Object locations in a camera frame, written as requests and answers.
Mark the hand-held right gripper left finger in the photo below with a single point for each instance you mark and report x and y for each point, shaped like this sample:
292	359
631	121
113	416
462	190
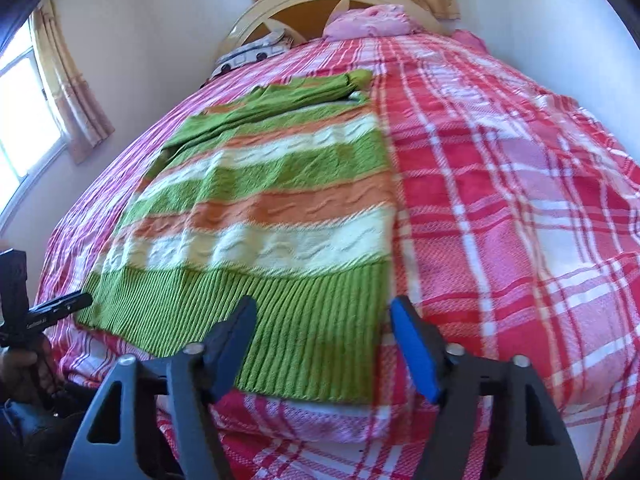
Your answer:
235	340

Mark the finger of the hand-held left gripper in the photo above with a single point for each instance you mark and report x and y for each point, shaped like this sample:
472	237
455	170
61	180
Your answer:
70	306

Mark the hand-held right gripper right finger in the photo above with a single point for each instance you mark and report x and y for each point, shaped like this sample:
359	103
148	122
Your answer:
415	345

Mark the green orange white striped sweater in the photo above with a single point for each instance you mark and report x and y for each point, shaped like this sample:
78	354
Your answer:
275	210

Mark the person's left hand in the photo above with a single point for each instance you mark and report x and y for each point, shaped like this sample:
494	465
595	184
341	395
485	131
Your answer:
20	367

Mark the person's blue jeans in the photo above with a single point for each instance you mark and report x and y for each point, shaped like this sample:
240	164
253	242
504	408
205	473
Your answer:
35	435

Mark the red plaid bed sheet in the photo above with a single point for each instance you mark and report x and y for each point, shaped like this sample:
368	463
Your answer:
500	210

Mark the sliding side window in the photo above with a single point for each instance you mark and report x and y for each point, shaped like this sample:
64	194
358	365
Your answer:
20	110

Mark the beige side window curtain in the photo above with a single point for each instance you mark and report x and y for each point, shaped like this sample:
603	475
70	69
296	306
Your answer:
75	100

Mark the white patterned pillow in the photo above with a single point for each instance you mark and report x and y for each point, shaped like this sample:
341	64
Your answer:
250	52

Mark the pink cloth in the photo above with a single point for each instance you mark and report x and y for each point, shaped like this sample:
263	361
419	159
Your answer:
470	39

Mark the cream wooden headboard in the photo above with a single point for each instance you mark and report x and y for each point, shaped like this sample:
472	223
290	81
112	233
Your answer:
260	15

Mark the pink floral pillow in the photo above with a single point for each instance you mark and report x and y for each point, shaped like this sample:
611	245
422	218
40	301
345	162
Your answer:
365	22

